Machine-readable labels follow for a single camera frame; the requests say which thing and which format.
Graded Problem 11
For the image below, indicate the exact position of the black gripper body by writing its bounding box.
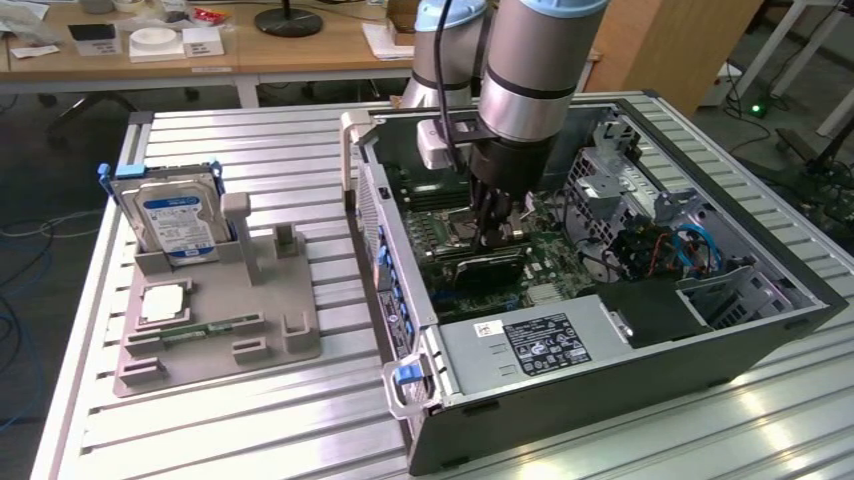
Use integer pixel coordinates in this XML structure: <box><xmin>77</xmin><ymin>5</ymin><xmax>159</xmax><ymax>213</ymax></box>
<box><xmin>468</xmin><ymin>137</ymin><xmax>552</xmax><ymax>194</ymax></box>

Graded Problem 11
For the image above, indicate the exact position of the metal socket cover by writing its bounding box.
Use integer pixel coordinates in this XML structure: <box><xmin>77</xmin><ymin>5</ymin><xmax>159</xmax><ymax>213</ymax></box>
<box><xmin>509</xmin><ymin>193</ymin><xmax>538</xmax><ymax>236</ymax></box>

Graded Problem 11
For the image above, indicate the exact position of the CPU socket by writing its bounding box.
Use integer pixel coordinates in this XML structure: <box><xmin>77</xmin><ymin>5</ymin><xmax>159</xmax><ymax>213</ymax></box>
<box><xmin>444</xmin><ymin>205</ymin><xmax>478</xmax><ymax>242</ymax></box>

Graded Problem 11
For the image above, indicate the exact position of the black labelled RAM stick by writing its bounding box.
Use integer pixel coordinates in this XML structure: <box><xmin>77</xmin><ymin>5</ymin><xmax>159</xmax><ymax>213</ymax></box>
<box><xmin>432</xmin><ymin>243</ymin><xmax>528</xmax><ymax>269</ymax></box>

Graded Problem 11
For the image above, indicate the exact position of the green motherboard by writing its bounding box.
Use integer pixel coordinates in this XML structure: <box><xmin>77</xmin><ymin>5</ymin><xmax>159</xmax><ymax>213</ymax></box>
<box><xmin>382</xmin><ymin>164</ymin><xmax>601</xmax><ymax>326</ymax></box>

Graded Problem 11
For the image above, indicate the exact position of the metal disk bay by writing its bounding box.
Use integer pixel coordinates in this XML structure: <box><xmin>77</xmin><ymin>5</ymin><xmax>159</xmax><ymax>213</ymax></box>
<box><xmin>565</xmin><ymin>147</ymin><xmax>668</xmax><ymax>237</ymax></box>

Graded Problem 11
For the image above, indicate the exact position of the grey power supply unit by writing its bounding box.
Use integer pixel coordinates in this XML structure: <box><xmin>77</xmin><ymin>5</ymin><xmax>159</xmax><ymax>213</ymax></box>
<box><xmin>436</xmin><ymin>294</ymin><xmax>633</xmax><ymax>397</ymax></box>

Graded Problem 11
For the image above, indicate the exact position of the black plastic shroud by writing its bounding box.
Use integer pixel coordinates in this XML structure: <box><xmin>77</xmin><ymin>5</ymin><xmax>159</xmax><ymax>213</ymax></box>
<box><xmin>596</xmin><ymin>277</ymin><xmax>712</xmax><ymax>349</ymax></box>

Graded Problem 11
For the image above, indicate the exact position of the stack of white papers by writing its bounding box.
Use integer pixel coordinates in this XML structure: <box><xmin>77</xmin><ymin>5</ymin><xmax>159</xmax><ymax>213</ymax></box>
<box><xmin>361</xmin><ymin>22</ymin><xmax>418</xmax><ymax>62</ymax></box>

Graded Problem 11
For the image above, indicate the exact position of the brown cardboard box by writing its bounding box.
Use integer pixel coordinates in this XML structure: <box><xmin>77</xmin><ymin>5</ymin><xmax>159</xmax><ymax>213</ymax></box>
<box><xmin>385</xmin><ymin>0</ymin><xmax>422</xmax><ymax>34</ymax></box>

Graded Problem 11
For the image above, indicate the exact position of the wooden cabinet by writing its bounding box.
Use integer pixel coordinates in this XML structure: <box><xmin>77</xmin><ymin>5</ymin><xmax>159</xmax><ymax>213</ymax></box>
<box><xmin>582</xmin><ymin>0</ymin><xmax>765</xmax><ymax>117</ymax></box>

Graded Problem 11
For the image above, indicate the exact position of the white power box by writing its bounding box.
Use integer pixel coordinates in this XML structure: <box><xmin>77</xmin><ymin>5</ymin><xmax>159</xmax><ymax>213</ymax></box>
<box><xmin>699</xmin><ymin>73</ymin><xmax>743</xmax><ymax>109</ymax></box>

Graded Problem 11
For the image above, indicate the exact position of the wooden desk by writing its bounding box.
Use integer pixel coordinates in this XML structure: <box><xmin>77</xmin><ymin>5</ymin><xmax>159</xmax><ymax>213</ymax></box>
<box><xmin>0</xmin><ymin>0</ymin><xmax>601</xmax><ymax>96</ymax></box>

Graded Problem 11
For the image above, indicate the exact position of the grey parts rack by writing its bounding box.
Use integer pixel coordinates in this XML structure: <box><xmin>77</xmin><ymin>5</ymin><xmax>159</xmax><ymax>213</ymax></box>
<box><xmin>113</xmin><ymin>192</ymin><xmax>326</xmax><ymax>399</ymax></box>

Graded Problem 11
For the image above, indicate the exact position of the open black PC case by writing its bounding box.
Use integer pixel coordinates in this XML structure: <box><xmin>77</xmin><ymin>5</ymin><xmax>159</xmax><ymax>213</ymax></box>
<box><xmin>338</xmin><ymin>96</ymin><xmax>849</xmax><ymax>477</ymax></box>

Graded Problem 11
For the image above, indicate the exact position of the black lamp base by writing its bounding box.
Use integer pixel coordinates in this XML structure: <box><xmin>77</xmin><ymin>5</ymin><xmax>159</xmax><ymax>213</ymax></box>
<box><xmin>253</xmin><ymin>0</ymin><xmax>325</xmax><ymax>39</ymax></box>

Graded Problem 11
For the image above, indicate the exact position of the hard disk in blue caddy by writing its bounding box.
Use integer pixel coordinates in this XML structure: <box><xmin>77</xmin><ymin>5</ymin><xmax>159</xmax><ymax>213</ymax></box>
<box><xmin>97</xmin><ymin>160</ymin><xmax>232</xmax><ymax>266</ymax></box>

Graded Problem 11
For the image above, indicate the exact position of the green RAM stick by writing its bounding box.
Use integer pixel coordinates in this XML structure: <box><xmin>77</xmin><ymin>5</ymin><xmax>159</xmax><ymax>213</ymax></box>
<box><xmin>161</xmin><ymin>319</ymin><xmax>237</xmax><ymax>344</ymax></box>

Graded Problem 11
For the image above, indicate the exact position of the silver CPU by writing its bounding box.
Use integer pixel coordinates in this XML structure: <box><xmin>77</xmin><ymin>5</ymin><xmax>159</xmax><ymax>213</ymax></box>
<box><xmin>141</xmin><ymin>285</ymin><xmax>191</xmax><ymax>323</ymax></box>

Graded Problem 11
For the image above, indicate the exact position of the plain white box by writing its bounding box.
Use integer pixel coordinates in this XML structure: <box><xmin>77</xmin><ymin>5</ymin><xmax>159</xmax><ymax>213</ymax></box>
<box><xmin>179</xmin><ymin>26</ymin><xmax>225</xmax><ymax>58</ymax></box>

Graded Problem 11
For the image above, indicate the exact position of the white round dish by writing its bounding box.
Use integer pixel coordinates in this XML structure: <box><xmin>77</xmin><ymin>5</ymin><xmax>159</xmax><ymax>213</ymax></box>
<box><xmin>126</xmin><ymin>27</ymin><xmax>185</xmax><ymax>64</ymax></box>

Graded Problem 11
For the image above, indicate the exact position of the black chair base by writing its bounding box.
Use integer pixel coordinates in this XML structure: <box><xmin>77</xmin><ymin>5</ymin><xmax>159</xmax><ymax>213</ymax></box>
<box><xmin>37</xmin><ymin>88</ymin><xmax>201</xmax><ymax>147</ymax></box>

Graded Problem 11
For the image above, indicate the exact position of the white box with black top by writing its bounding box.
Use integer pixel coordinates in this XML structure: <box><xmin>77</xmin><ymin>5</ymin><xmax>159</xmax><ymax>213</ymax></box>
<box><xmin>66</xmin><ymin>23</ymin><xmax>123</xmax><ymax>58</ymax></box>

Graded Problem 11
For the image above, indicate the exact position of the white paper slip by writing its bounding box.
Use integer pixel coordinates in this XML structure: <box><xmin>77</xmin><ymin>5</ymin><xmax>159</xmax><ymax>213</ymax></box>
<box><xmin>7</xmin><ymin>44</ymin><xmax>62</xmax><ymax>59</ymax></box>

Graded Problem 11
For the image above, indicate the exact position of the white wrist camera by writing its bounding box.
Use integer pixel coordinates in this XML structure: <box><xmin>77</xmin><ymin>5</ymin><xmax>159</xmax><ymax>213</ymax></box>
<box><xmin>416</xmin><ymin>119</ymin><xmax>470</xmax><ymax>172</ymax></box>

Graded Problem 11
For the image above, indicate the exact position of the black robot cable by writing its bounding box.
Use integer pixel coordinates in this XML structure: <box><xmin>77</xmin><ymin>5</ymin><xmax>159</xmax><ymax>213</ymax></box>
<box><xmin>433</xmin><ymin>0</ymin><xmax>465</xmax><ymax>169</ymax></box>

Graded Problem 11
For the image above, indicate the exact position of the blue wire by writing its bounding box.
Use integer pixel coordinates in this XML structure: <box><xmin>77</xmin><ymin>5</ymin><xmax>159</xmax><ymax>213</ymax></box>
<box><xmin>671</xmin><ymin>224</ymin><xmax>725</xmax><ymax>276</ymax></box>

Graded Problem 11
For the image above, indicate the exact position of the white desk frame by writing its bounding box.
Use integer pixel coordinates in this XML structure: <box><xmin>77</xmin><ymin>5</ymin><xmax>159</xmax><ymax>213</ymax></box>
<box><xmin>731</xmin><ymin>0</ymin><xmax>854</xmax><ymax>137</ymax></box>

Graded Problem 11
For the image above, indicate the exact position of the blue floor cable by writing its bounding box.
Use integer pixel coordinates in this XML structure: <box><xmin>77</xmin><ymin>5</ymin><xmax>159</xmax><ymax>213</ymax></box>
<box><xmin>0</xmin><ymin>209</ymin><xmax>101</xmax><ymax>432</ymax></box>

